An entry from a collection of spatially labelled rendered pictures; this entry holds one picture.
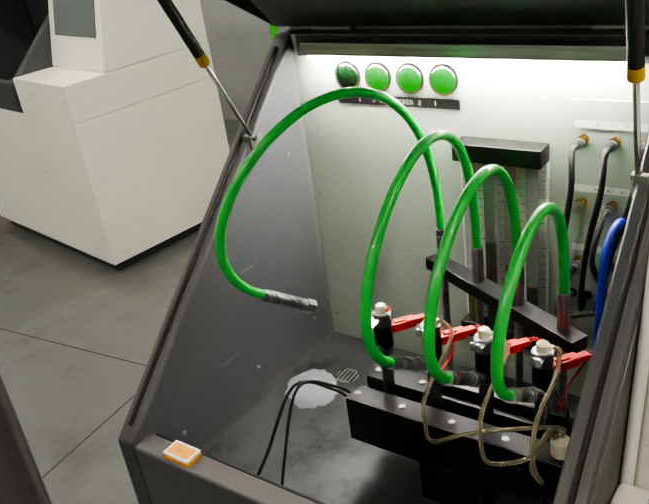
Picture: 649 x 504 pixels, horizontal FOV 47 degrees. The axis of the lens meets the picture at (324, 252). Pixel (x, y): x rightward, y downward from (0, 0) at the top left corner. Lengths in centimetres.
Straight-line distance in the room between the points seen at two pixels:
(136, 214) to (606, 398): 324
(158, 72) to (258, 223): 264
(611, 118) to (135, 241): 311
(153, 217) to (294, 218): 262
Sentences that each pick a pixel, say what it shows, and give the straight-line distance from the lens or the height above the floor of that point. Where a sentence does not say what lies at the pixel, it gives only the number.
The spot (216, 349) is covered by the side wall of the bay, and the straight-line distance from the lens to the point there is 131.
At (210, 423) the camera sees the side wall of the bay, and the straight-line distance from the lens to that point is 135.
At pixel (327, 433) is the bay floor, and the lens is 134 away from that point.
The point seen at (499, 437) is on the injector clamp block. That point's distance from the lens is 109.
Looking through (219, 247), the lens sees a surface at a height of 127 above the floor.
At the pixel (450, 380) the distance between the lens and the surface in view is 94.
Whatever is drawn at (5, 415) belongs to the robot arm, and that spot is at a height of 144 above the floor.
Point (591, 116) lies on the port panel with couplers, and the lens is 115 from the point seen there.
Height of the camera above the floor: 170
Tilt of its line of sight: 27 degrees down
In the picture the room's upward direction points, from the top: 8 degrees counter-clockwise
